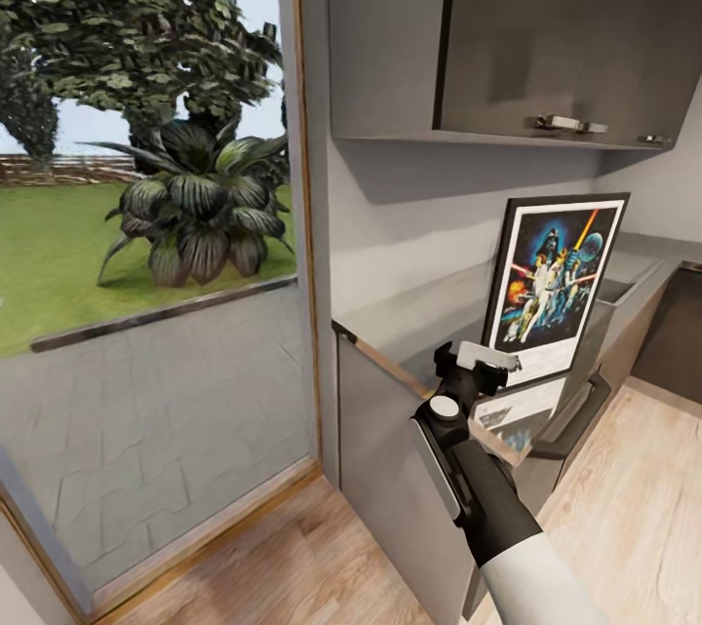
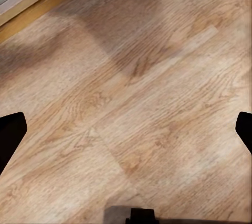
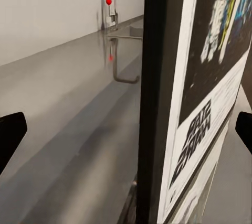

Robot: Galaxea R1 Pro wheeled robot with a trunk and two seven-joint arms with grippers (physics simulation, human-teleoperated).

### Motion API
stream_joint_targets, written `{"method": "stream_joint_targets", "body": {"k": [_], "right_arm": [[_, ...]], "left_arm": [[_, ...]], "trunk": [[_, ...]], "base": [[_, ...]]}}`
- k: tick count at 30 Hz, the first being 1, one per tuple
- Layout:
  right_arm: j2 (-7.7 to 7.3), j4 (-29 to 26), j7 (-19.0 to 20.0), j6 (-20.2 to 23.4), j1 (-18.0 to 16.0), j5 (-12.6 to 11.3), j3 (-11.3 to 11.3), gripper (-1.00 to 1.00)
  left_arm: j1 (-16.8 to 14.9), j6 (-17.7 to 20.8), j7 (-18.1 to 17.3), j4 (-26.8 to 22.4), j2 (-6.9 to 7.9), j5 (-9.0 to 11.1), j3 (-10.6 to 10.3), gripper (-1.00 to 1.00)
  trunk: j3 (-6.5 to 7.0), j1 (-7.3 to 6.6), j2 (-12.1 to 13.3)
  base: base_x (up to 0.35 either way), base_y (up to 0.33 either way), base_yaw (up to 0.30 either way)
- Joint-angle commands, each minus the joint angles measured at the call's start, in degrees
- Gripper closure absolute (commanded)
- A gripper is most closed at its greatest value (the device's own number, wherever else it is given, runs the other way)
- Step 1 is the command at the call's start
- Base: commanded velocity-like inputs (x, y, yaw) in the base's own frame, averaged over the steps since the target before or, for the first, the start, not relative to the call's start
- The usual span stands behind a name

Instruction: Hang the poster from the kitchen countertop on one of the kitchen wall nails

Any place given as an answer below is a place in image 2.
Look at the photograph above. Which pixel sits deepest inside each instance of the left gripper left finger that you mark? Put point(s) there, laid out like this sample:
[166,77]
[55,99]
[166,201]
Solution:
[12,130]

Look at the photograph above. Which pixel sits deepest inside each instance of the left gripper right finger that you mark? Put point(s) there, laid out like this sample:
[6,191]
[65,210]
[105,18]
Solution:
[244,128]

